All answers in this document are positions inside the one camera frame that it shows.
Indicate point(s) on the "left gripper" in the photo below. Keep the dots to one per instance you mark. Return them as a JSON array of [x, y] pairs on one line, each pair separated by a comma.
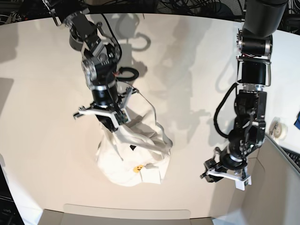
[[224, 165]]

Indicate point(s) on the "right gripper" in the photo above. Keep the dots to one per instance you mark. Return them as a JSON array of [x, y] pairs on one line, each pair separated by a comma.
[[107, 115]]

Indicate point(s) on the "white printed t-shirt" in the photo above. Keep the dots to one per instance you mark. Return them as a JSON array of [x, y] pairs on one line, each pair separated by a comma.
[[139, 151]]

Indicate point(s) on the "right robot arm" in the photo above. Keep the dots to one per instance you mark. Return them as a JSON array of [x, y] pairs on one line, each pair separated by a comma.
[[101, 54]]

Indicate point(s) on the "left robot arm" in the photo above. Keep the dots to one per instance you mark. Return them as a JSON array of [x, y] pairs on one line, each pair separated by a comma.
[[255, 45]]

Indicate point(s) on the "grey cardboard box right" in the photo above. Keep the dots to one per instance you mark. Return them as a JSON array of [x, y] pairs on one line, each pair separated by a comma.
[[274, 195]]

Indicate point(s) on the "grey cardboard box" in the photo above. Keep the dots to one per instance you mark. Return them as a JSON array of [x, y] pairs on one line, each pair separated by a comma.
[[274, 195], [88, 215]]

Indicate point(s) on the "clear tape roll dispenser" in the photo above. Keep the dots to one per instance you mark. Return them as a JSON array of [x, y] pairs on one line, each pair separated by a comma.
[[277, 129]]

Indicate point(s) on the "black keyboard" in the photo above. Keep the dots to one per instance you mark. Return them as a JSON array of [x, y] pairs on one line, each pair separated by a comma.
[[292, 157]]

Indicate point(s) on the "grey cardboard box bottom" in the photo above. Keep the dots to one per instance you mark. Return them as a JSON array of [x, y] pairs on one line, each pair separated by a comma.
[[88, 215]]

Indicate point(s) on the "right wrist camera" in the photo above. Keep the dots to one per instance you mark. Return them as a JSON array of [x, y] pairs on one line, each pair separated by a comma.
[[122, 117]]

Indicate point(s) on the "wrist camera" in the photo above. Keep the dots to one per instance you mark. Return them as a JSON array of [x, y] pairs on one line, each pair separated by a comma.
[[122, 117], [241, 184]]

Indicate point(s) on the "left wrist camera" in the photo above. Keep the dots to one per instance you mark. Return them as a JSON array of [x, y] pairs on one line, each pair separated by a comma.
[[241, 184]]

